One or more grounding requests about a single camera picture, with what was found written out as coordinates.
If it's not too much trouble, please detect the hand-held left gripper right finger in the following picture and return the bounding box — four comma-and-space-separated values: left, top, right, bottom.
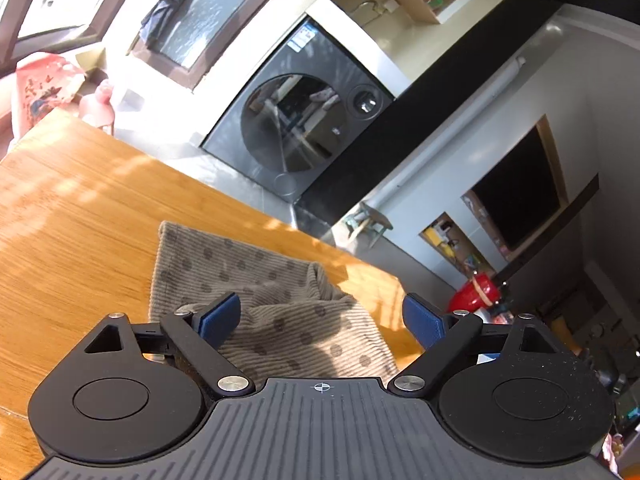
389, 293, 557, 398

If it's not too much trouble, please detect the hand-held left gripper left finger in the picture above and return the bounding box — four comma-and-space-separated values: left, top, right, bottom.
83, 291, 256, 396

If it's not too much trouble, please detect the grey-brown polka-dot ribbed garment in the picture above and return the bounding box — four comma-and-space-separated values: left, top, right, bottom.
149, 220, 399, 386

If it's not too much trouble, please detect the red round object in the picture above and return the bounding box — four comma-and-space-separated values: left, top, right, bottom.
446, 270, 507, 315

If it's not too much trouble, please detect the niche shelf with colourful items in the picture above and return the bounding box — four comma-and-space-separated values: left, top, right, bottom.
419, 212, 497, 282

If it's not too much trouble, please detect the small wooden stool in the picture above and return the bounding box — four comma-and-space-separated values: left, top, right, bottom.
343, 200, 394, 247

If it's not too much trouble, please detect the white rod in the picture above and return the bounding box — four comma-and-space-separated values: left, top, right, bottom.
372, 55, 527, 207

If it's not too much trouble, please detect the dark grey washing machine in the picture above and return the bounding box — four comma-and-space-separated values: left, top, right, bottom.
200, 15, 397, 207

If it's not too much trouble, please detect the pink plastic bottle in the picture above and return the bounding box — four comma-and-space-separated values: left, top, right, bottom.
79, 79, 116, 137

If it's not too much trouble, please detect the red patterned bag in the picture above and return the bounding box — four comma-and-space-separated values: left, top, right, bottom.
14, 53, 87, 142

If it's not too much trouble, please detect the dark blue hanging cloth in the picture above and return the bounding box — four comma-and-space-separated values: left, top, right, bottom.
139, 0, 199, 51

